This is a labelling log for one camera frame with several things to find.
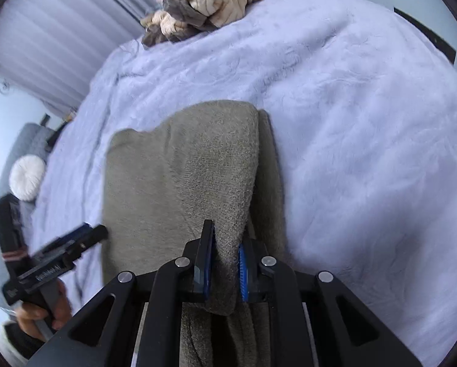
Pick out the olive knit sweater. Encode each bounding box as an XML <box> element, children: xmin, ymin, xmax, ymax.
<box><xmin>102</xmin><ymin>100</ymin><xmax>288</xmax><ymax>366</ymax></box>

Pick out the person left hand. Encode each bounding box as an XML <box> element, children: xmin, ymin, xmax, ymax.
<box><xmin>15</xmin><ymin>279</ymin><xmax>72</xmax><ymax>342</ymax></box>

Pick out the white round pleated cushion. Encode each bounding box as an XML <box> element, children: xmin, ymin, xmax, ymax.
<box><xmin>9</xmin><ymin>155</ymin><xmax>46</xmax><ymax>202</ymax></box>

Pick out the grey quilted headboard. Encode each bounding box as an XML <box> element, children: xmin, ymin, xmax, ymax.
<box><xmin>0</xmin><ymin>124</ymin><xmax>54</xmax><ymax>314</ymax></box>

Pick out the grey window curtain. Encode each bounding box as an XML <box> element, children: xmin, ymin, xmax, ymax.
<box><xmin>0</xmin><ymin>0</ymin><xmax>156</xmax><ymax>115</ymax></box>

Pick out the lavender plush bed blanket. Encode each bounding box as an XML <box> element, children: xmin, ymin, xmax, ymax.
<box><xmin>28</xmin><ymin>0</ymin><xmax>457</xmax><ymax>366</ymax></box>

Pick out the wall mounted television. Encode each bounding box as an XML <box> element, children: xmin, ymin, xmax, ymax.
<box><xmin>394</xmin><ymin>8</ymin><xmax>457</xmax><ymax>65</ymax></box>

